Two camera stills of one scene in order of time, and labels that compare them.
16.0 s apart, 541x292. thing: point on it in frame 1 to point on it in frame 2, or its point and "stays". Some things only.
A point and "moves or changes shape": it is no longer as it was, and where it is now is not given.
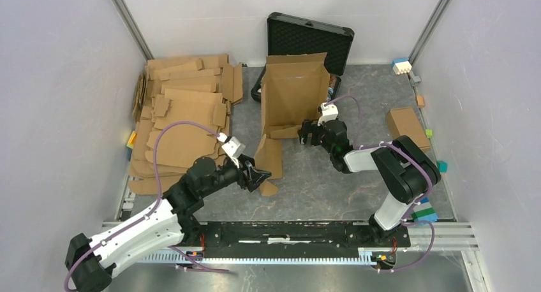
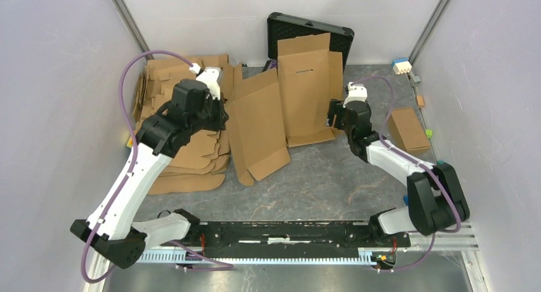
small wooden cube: x=420 y=101 stays
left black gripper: x=254 y=176 to x=222 y=115
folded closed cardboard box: x=404 y=122 stays
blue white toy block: x=401 y=65 stays
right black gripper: x=308 y=127 to x=335 y=108
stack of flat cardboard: x=182 y=112 stays
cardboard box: x=295 y=89 moves or changes shape
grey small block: x=416 y=80 stays
